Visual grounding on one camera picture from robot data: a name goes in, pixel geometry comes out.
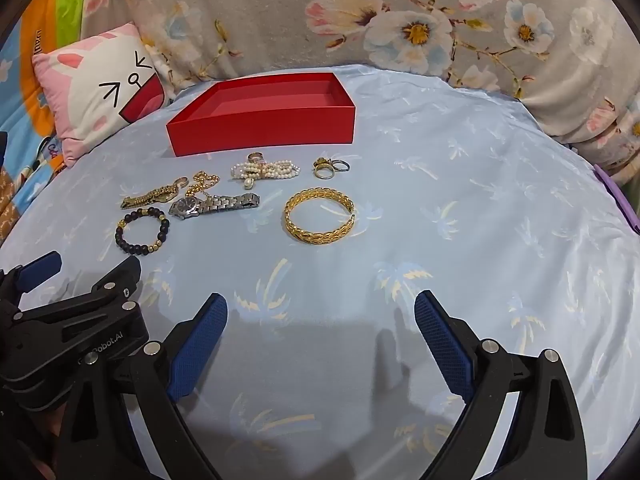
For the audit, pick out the gold bangle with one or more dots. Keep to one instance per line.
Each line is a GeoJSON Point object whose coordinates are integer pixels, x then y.
{"type": "Point", "coordinates": [300, 230]}

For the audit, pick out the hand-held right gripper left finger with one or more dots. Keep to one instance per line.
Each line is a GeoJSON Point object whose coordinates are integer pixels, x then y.
{"type": "Point", "coordinates": [200, 345]}

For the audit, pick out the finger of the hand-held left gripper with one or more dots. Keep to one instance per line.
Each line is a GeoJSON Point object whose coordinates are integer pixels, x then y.
{"type": "Point", "coordinates": [40, 270]}
{"type": "Point", "coordinates": [115, 285]}

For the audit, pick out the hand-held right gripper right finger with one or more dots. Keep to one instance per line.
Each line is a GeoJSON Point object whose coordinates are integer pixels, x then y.
{"type": "Point", "coordinates": [442, 345]}

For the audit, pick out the colourful cartoon blanket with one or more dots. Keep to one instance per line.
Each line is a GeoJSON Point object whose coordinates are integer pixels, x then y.
{"type": "Point", "coordinates": [25, 110]}

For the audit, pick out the grey floral blanket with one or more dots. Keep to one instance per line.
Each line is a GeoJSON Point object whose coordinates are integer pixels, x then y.
{"type": "Point", "coordinates": [280, 20]}

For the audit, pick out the pink white cat pillow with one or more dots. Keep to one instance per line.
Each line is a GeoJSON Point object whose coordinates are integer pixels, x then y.
{"type": "Point", "coordinates": [95, 90]}

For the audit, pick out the red cardboard box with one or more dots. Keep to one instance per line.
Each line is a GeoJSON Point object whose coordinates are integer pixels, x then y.
{"type": "Point", "coordinates": [260, 130]}

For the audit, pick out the silver wrist watch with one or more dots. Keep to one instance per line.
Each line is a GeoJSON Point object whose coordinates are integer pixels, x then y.
{"type": "Point", "coordinates": [186, 206]}

